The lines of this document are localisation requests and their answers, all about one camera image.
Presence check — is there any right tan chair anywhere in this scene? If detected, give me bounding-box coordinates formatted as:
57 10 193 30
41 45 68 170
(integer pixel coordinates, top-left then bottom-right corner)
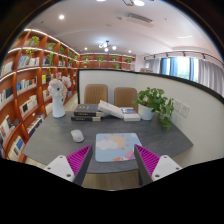
114 87 138 111

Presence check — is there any lower dark hardcover book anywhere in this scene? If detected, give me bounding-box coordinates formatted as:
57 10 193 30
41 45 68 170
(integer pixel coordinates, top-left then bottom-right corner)
71 115 101 122

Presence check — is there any left tan chair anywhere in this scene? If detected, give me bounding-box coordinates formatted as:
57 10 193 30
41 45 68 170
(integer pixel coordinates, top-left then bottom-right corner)
84 84 108 104

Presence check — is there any pastel cloud mouse pad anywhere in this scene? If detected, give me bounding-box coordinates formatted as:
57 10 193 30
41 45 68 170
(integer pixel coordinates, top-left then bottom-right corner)
95 133 141 162

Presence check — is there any tan chair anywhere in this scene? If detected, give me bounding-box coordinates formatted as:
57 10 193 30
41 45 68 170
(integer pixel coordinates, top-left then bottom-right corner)
84 84 108 104
114 87 138 111

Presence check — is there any dark hardcover book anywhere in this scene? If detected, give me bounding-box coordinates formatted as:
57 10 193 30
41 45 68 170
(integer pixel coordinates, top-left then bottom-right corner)
74 104 104 117
71 115 101 122

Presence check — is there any white leaning book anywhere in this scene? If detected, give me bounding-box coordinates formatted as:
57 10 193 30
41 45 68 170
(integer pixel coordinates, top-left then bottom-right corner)
98 100 123 119

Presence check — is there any potted green pothos plant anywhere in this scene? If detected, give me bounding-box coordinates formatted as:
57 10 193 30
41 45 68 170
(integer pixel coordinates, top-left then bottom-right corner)
132 87 174 130

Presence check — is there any white wall socket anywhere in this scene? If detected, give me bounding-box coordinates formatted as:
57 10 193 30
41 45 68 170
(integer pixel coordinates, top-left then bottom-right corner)
173 99 190 117

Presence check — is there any upper dark hardcover book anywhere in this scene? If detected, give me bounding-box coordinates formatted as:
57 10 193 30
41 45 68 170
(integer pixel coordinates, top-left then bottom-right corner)
74 104 104 117

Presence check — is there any ceiling spot lamp cluster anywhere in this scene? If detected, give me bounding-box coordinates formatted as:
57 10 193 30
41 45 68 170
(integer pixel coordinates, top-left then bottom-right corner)
98 41 117 52

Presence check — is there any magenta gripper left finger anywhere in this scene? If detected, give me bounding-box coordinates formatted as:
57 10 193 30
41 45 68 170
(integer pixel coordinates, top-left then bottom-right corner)
44 145 93 186

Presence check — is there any white flat book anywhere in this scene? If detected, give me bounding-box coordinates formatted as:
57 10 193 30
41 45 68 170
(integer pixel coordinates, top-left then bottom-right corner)
121 107 141 121

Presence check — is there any white vase with flowers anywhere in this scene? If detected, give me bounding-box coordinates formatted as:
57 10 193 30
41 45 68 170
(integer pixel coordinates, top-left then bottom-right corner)
48 76 71 118

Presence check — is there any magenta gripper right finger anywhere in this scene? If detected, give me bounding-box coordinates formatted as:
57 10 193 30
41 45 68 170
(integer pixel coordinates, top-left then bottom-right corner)
134 144 181 186

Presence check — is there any white computer mouse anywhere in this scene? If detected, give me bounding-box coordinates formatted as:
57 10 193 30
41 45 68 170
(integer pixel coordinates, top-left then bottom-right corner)
71 129 84 143

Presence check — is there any orange wooden bookshelf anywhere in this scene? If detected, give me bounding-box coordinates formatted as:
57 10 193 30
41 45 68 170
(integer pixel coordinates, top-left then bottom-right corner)
0 29 135 162

